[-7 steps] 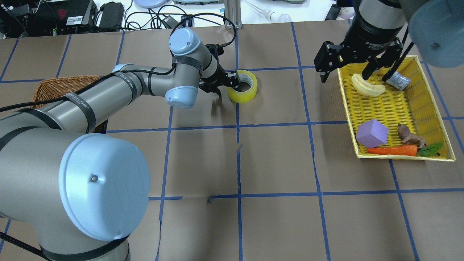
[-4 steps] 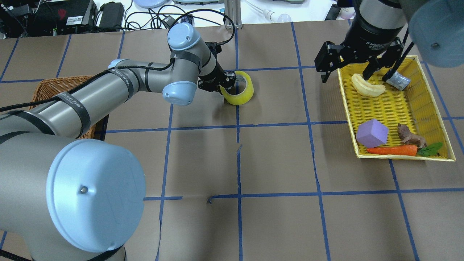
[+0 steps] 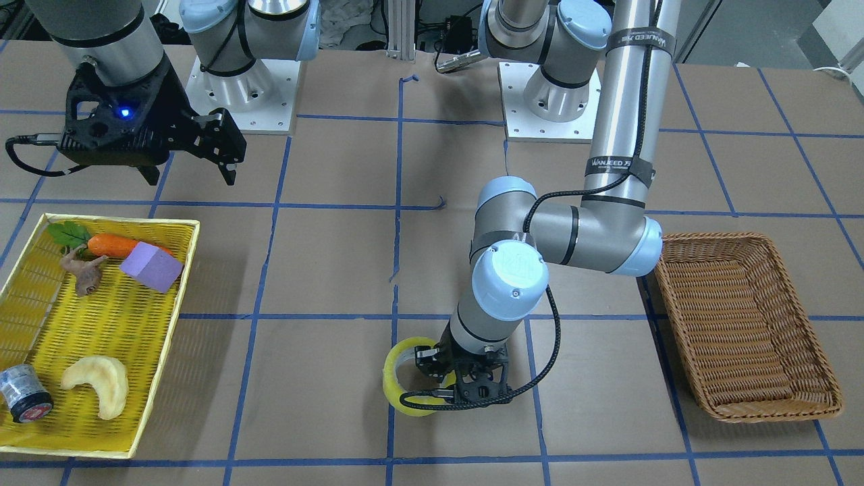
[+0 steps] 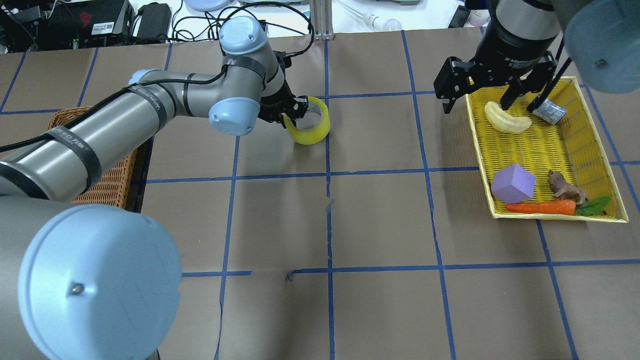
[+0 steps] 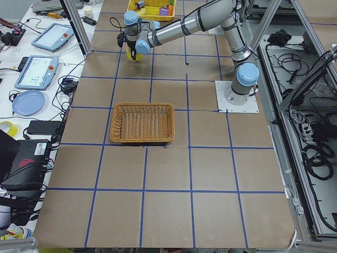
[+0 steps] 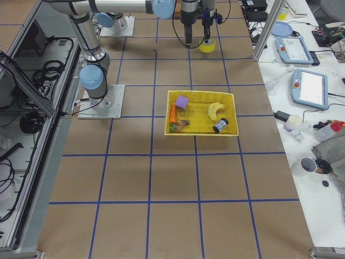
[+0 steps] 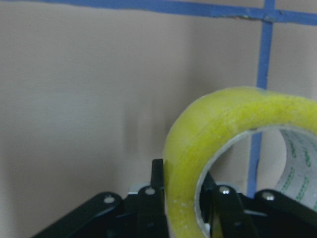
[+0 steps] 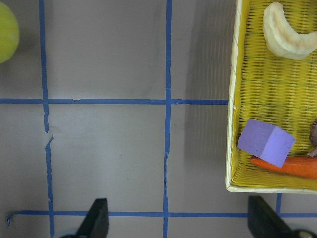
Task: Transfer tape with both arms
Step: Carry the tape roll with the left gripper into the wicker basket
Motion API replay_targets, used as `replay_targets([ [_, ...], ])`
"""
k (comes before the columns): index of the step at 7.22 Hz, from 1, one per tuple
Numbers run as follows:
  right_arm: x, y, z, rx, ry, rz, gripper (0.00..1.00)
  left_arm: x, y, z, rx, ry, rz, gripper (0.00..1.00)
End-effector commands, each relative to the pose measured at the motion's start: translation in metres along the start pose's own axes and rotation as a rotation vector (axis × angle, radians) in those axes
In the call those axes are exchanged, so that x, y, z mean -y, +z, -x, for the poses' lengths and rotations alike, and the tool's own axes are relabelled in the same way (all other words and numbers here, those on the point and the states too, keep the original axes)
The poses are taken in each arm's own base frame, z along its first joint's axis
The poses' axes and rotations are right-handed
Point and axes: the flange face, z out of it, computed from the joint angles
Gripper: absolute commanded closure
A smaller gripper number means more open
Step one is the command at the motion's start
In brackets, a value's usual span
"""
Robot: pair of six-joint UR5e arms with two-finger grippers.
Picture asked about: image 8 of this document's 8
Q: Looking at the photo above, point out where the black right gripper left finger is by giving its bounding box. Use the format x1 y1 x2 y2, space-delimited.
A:
75 198 109 238

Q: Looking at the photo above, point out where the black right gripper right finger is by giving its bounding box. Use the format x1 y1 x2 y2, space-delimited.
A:
247 196 292 238

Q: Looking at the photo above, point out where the yellow tape roll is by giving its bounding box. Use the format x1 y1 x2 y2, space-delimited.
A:
0 2 20 63

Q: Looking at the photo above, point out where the orange toy carrot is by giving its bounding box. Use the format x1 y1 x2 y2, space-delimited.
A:
250 157 317 179

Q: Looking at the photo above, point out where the purple foam cube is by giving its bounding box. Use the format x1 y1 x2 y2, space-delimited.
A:
237 119 295 168

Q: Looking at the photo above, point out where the brown toy figure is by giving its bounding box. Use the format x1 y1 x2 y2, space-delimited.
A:
308 120 317 157

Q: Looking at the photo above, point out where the yellow woven basket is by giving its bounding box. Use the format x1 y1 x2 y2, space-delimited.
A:
225 0 317 194

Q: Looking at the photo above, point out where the pale yellow toy banana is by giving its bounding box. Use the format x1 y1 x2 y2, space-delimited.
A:
263 2 317 60

